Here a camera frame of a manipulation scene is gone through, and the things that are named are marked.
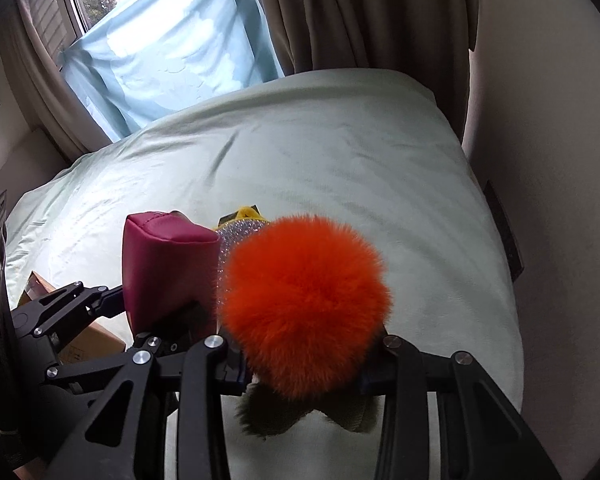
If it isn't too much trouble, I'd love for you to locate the light blue hanging cloth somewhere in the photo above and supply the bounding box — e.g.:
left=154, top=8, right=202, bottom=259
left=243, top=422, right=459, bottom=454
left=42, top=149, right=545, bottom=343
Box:
left=60, top=0, right=286, bottom=143

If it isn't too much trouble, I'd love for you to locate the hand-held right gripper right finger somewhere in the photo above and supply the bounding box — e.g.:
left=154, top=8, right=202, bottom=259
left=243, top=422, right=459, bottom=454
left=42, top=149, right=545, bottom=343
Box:
left=360, top=334, right=563, bottom=480

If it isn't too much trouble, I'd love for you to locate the silver glitter disc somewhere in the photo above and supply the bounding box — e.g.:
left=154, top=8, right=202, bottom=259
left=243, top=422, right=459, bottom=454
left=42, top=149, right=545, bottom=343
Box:
left=212, top=219, right=273, bottom=311

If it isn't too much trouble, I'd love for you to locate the pink pouch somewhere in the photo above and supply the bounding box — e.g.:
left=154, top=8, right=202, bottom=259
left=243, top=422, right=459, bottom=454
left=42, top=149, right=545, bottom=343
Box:
left=123, top=211, right=221, bottom=328

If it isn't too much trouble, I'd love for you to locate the cardboard box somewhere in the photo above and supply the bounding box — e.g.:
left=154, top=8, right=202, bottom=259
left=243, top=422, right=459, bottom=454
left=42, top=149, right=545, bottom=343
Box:
left=17, top=270, right=127, bottom=368

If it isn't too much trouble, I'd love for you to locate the bed with pale green sheet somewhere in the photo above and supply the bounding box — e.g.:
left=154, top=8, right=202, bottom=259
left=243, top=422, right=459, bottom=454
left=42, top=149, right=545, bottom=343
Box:
left=2, top=69, right=526, bottom=480

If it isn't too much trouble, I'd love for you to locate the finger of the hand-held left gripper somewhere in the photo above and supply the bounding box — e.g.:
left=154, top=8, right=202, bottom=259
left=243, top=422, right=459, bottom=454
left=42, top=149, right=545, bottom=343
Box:
left=45, top=305, right=216, bottom=386
left=11, top=281, right=127, bottom=341

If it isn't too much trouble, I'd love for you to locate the beige curtain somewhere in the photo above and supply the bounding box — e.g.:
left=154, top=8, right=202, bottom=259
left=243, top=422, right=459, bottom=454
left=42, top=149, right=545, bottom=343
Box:
left=0, top=0, right=116, bottom=166
left=250, top=0, right=483, bottom=146

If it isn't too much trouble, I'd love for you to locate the orange fluffy pompom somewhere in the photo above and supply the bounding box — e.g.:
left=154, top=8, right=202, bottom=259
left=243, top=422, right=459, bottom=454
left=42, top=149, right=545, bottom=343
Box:
left=219, top=214, right=393, bottom=401

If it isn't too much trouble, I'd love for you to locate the yellow soft item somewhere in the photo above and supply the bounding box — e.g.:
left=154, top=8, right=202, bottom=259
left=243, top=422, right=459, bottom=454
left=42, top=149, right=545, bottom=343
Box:
left=219, top=203, right=270, bottom=226

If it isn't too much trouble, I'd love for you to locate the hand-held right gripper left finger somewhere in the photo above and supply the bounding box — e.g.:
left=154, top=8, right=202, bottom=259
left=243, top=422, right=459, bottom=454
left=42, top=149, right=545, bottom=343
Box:
left=45, top=334, right=248, bottom=480

